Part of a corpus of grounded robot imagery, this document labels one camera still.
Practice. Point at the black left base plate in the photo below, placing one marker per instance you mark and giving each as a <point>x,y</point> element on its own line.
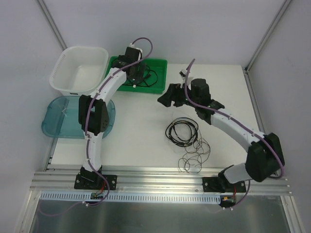
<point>85,184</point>

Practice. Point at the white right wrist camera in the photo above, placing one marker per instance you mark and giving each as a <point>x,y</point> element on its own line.
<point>183,74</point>

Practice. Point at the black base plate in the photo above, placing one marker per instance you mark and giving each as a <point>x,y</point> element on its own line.
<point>215,184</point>
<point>85,184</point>

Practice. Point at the green plastic tray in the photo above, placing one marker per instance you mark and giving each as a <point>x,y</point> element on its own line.
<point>155,78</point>

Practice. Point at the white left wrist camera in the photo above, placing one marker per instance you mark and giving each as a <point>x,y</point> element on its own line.
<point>132,45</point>

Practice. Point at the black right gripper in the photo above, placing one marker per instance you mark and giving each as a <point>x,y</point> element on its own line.
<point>175,94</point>

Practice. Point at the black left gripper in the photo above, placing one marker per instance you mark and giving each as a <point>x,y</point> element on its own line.
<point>138,72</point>

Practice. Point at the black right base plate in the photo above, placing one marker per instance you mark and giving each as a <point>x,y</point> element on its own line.
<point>215,184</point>

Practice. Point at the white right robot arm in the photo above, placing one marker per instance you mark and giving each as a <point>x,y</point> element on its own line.
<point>264,153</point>

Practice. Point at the white plastic basin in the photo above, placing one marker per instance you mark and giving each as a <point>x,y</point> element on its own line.
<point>79,70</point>

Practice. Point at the white slotted cable duct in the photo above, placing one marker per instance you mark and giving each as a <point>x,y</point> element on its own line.
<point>131,197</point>

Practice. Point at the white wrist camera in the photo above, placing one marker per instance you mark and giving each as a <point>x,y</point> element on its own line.
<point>183,74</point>
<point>132,45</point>

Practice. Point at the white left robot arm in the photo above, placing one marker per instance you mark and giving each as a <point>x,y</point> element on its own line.
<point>114,79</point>

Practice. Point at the aluminium mounting rail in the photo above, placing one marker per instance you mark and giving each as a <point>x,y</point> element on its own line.
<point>150,180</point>

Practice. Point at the teal translucent plastic bin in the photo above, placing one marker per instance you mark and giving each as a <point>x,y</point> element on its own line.
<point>66,117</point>

